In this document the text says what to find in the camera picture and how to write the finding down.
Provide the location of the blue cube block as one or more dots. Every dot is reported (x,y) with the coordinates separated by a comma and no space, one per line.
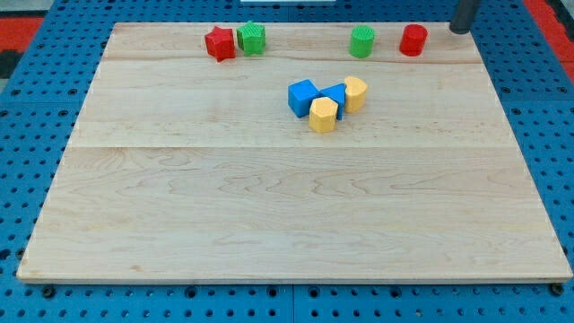
(300,96)

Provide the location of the yellow hexagon block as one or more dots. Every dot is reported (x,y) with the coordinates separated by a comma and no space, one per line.
(322,115)

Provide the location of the blue triangle block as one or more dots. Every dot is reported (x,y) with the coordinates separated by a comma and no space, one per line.
(337,94)

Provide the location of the yellow heart block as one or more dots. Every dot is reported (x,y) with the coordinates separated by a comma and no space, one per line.
(355,94)

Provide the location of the wooden board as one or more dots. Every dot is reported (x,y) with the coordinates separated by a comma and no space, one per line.
(184,170)

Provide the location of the green star block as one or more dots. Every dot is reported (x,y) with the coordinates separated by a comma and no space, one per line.
(251,38)

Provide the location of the red star block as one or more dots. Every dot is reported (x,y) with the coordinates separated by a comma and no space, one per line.
(220,43)

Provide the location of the green cylinder block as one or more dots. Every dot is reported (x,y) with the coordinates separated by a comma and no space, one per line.
(362,40)

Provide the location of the red cylinder block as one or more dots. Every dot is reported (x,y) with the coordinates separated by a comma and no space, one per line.
(413,40)

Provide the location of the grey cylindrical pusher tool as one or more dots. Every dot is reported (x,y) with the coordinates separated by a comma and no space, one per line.
(464,15)

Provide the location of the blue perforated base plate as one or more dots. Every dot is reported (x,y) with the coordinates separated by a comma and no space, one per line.
(40,103)

